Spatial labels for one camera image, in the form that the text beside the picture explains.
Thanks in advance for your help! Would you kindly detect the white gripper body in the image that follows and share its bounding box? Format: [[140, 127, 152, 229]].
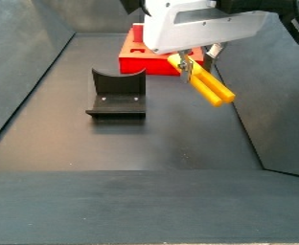
[[143, 0, 267, 55]]

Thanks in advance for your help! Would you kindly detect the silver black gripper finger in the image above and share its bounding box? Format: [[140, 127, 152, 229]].
[[203, 42, 227, 72]]

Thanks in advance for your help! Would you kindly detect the black curved fixture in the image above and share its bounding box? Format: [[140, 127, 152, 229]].
[[85, 70, 146, 118]]

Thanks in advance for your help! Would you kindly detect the red foam shape board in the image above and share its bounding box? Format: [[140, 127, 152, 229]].
[[118, 23, 206, 77]]

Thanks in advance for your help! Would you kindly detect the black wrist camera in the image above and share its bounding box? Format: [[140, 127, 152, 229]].
[[215, 0, 299, 45]]

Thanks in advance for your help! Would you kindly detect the yellow two-prong object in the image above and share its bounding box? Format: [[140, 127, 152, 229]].
[[166, 53, 237, 108]]

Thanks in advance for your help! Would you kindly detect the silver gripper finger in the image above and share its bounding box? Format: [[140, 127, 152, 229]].
[[178, 50, 194, 83]]

